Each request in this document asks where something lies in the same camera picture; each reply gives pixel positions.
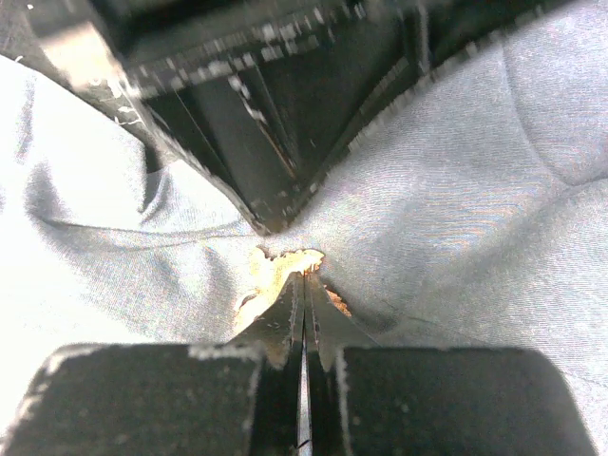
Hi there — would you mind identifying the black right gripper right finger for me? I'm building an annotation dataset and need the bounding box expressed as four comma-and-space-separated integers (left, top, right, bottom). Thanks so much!
303, 275, 595, 455

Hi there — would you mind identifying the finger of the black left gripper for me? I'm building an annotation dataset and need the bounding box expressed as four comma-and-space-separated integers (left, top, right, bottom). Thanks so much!
28, 0, 571, 237

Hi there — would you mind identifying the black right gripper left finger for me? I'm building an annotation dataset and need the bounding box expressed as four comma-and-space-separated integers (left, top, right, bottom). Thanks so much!
3, 273, 304, 455

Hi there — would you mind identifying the gold leaf brooch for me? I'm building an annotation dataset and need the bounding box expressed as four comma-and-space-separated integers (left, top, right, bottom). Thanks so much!
233, 247, 325, 334

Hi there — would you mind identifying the grey button shirt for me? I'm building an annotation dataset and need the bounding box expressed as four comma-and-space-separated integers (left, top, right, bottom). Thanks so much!
1, 1, 607, 454

